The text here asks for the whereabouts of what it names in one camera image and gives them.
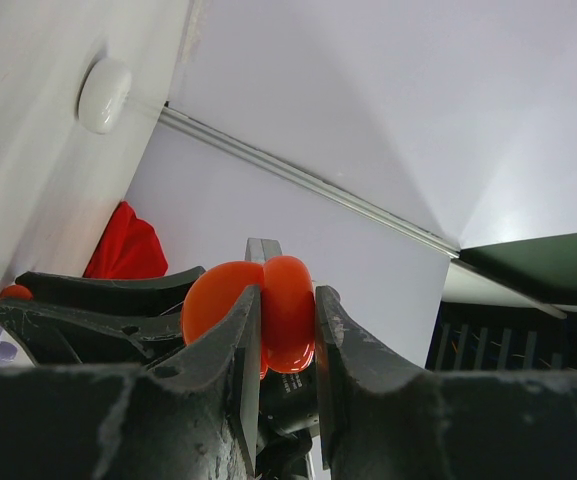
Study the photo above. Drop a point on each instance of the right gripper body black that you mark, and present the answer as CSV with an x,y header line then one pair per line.
x,y
287,423

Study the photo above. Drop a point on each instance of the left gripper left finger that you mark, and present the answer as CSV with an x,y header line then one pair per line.
x,y
195,414

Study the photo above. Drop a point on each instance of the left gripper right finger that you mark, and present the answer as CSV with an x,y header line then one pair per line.
x,y
380,414

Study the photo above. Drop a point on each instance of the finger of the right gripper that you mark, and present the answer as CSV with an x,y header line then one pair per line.
x,y
144,297
58,335

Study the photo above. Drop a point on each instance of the orange earbud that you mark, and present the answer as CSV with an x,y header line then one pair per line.
x,y
17,292

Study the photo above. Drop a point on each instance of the orange charging case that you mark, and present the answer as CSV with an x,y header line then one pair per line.
x,y
287,308

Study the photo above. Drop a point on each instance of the white charging case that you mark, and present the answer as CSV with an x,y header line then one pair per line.
x,y
103,95

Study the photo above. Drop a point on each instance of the red cloth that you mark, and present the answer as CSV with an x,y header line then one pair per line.
x,y
128,249

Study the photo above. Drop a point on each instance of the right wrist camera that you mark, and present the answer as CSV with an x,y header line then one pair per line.
x,y
260,250

